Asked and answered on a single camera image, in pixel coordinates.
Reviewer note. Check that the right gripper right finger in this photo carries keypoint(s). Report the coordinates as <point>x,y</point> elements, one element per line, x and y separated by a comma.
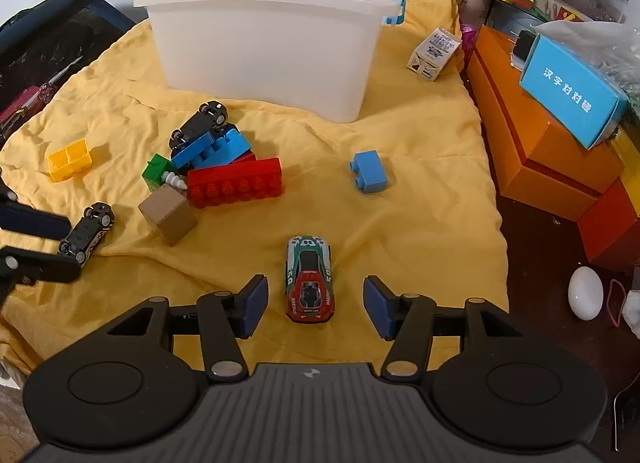
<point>407,322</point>

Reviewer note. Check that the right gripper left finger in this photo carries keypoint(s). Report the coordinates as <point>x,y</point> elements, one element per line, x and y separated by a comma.
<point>224,317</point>

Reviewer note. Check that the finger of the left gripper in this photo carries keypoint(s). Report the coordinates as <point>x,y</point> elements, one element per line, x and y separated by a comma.
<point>24,219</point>
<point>26,267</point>

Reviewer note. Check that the black toy car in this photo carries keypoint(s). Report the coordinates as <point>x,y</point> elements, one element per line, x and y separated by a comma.
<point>96,221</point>
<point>212,116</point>

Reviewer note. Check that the green red race car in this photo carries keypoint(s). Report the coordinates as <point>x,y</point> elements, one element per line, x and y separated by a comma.
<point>309,295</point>

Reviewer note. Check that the yellow duplo block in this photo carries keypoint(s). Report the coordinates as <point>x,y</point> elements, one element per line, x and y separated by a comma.
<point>69,161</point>

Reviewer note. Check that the yellow cloth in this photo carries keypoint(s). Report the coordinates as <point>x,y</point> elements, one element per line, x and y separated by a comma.
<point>434,229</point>

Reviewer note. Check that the red long building block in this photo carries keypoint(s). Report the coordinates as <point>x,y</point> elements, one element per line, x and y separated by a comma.
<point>235,182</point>

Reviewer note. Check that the green open block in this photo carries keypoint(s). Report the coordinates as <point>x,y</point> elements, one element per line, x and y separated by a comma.
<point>154,171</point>

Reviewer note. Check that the light blue small block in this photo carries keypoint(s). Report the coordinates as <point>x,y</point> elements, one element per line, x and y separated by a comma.
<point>369,172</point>

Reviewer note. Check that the white screw toy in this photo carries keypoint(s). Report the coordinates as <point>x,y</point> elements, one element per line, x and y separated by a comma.
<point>173,180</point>

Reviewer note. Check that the blue airplane block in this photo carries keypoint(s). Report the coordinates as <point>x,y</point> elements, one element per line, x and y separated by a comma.
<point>211,149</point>

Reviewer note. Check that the black bag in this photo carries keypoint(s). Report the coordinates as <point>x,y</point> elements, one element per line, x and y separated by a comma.
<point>42,46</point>

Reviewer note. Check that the white egg toy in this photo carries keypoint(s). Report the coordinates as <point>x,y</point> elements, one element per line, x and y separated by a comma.
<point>585,293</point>

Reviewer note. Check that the orange box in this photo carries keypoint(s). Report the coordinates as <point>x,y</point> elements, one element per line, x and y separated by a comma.
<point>537,161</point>

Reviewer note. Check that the red box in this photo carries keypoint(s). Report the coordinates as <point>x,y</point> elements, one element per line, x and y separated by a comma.
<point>610,231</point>

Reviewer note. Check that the small milk carton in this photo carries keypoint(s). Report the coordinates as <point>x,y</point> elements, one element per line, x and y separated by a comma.
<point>433,54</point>

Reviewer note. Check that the yellow box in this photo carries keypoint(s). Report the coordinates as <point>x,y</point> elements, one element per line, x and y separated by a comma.
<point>629,155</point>

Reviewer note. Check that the blue card box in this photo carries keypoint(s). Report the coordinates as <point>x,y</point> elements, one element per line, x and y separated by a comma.
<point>581,98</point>

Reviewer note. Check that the white plastic bin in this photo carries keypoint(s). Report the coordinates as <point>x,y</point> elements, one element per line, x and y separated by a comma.
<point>313,55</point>

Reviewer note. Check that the wooden puzzle tray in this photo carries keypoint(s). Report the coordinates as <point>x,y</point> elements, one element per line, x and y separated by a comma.
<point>512,16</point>

